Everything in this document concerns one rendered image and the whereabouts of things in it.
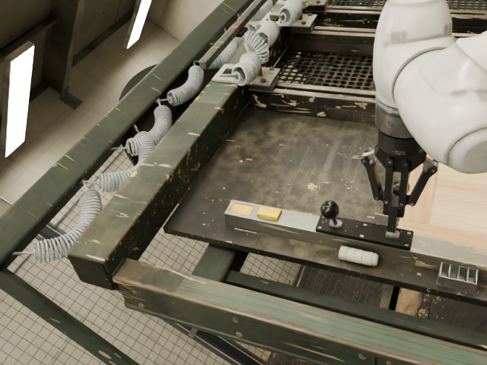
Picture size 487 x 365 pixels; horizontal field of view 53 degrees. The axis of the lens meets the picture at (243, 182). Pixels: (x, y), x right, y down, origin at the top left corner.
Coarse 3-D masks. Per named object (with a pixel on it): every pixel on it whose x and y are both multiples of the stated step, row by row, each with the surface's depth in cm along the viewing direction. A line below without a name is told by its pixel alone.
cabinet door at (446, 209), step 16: (416, 176) 120; (432, 176) 119; (448, 176) 119; (464, 176) 119; (480, 176) 118; (432, 192) 115; (448, 192) 115; (464, 192) 115; (480, 192) 114; (416, 208) 112; (432, 208) 112; (448, 208) 111; (464, 208) 111; (480, 208) 110; (400, 224) 109; (416, 224) 108; (432, 224) 108; (448, 224) 108; (464, 224) 107; (480, 224) 107; (448, 240) 104; (464, 240) 103; (480, 240) 103
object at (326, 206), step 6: (324, 204) 97; (330, 204) 96; (336, 204) 97; (324, 210) 97; (330, 210) 96; (336, 210) 96; (324, 216) 97; (330, 216) 96; (336, 216) 97; (330, 222) 106; (336, 222) 105; (342, 222) 107
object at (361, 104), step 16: (240, 32) 143; (256, 48) 143; (224, 64) 157; (224, 80) 150; (256, 80) 147; (272, 80) 146; (256, 96) 152; (272, 96) 149; (288, 96) 147; (304, 96) 145; (320, 96) 143; (336, 96) 142; (352, 96) 141; (368, 96) 141; (288, 112) 151; (304, 112) 148; (320, 112) 146; (336, 112) 144; (352, 112) 142; (368, 112) 140
